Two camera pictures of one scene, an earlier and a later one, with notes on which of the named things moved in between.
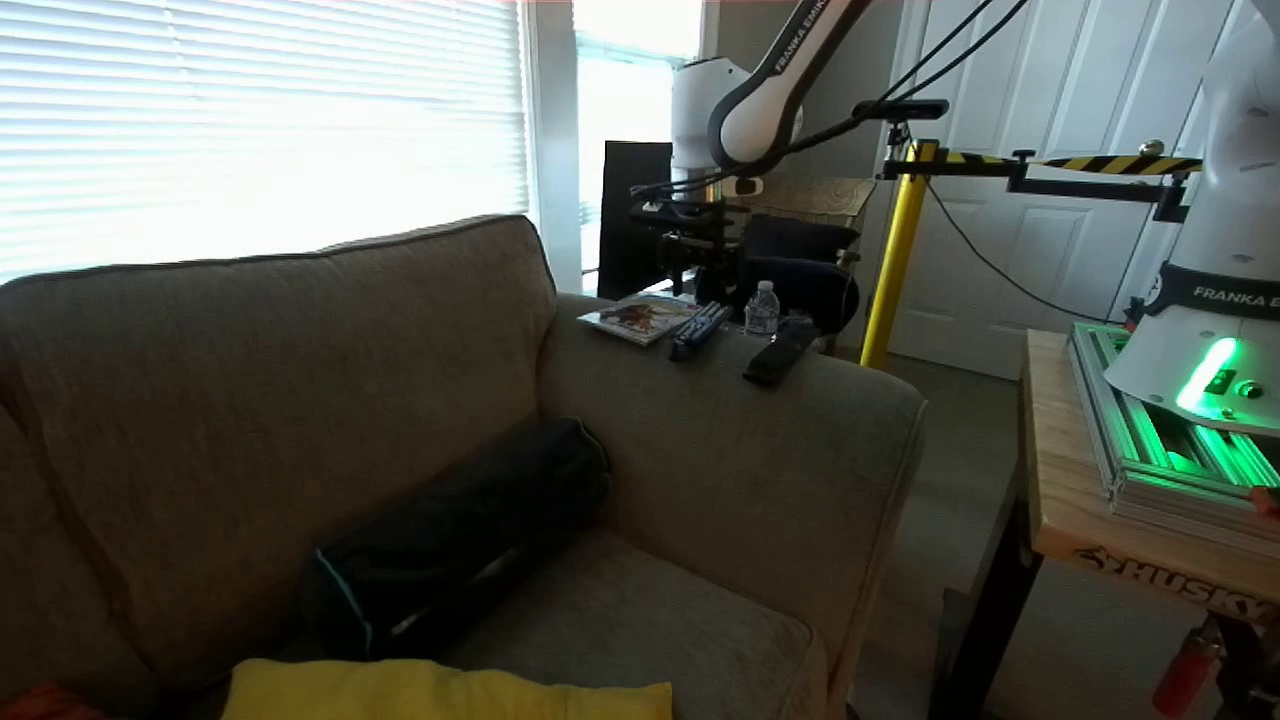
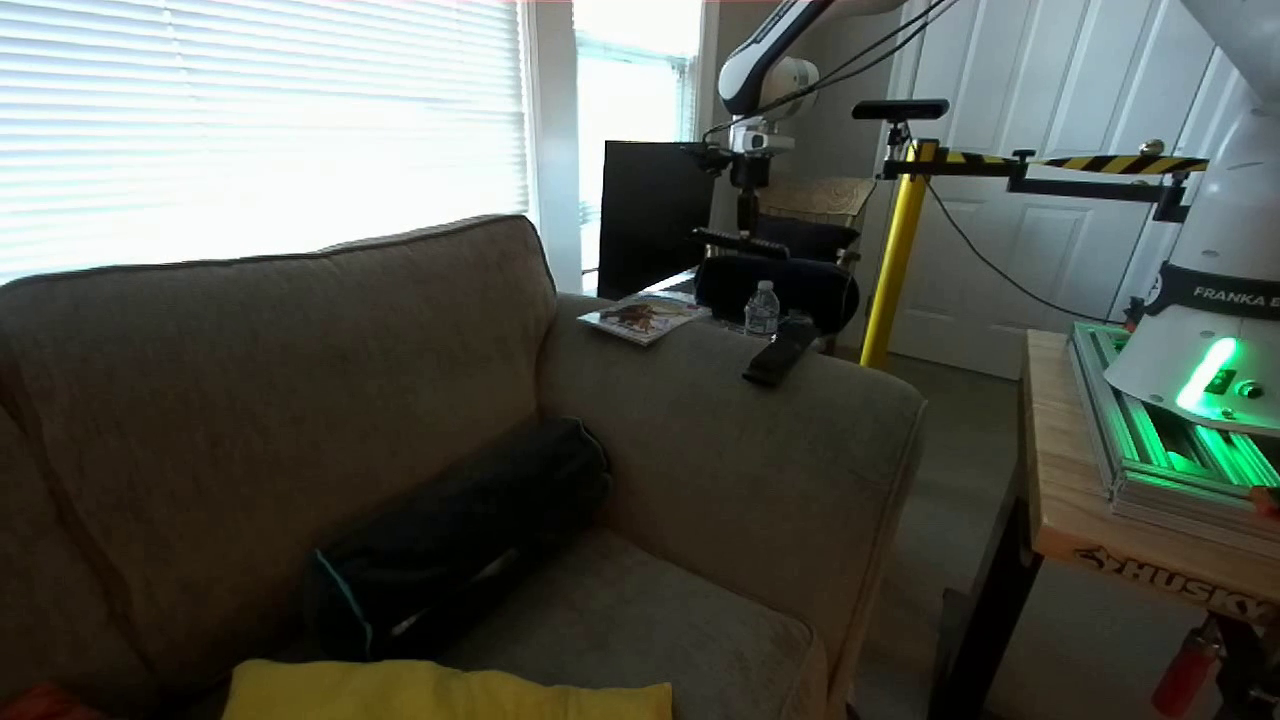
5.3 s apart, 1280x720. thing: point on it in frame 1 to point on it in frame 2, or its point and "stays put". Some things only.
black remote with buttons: (696, 328) to (745, 249)
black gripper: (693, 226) to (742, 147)
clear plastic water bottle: (763, 314) stays put
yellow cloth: (423, 689) stays put
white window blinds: (213, 128) stays put
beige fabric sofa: (186, 433) stays put
